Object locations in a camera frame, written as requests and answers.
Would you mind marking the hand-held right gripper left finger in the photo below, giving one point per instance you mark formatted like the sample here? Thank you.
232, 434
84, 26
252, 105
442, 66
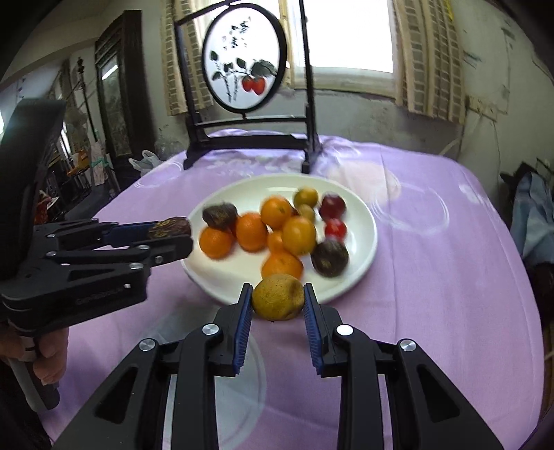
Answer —
242, 333

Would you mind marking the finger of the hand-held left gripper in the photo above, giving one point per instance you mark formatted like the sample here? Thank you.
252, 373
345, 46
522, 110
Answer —
173, 249
125, 232

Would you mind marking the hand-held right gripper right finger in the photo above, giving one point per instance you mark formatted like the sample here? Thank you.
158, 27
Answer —
314, 337

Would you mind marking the tan longan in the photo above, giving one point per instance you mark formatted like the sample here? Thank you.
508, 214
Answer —
306, 213
277, 302

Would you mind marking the orange oval kumquat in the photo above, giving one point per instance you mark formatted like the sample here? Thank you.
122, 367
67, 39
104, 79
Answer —
282, 265

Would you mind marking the dark purple tomato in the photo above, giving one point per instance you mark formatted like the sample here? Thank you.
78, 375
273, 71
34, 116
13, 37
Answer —
330, 258

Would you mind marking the small orange tangerine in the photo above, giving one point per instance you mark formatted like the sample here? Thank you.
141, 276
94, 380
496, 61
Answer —
275, 242

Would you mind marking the yellow oval kumquat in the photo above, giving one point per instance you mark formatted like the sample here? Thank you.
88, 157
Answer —
298, 235

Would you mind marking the large orange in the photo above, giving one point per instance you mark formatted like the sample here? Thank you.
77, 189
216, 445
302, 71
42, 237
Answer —
277, 212

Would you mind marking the red tomato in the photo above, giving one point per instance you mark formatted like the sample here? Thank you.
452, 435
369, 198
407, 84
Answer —
335, 229

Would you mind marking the white oval plate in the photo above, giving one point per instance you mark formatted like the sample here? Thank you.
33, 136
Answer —
359, 225

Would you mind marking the green-brown round fruit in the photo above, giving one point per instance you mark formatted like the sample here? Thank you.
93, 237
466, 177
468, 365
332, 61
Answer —
306, 197

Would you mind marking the person's left hand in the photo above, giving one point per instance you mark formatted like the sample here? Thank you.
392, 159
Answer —
52, 355

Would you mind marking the red floral cloth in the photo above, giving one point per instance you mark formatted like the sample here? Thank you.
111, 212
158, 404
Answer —
42, 203

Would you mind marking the orange mandarin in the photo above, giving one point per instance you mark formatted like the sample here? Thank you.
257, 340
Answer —
215, 243
251, 231

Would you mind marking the white plastic bag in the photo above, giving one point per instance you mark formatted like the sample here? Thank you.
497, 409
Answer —
147, 162

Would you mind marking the white standing fan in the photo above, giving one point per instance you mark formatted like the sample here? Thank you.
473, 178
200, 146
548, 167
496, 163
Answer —
78, 121

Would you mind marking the dark red plum on plate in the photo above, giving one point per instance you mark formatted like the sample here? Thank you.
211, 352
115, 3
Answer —
332, 206

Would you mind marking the purple tablecloth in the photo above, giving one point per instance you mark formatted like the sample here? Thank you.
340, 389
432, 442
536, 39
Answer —
433, 268

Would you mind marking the dark wooden cabinet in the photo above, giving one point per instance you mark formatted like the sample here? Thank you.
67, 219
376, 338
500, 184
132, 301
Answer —
134, 65

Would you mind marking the beige checked curtain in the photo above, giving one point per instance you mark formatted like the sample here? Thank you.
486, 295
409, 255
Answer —
173, 65
424, 65

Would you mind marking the round painted screen black stand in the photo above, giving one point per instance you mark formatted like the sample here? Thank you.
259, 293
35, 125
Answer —
242, 43

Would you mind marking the blue clothing pile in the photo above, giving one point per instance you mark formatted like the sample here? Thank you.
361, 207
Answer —
534, 207

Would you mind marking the window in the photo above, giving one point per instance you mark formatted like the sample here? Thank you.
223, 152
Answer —
346, 34

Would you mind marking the white wall outlet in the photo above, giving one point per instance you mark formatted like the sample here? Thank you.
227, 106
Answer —
484, 106

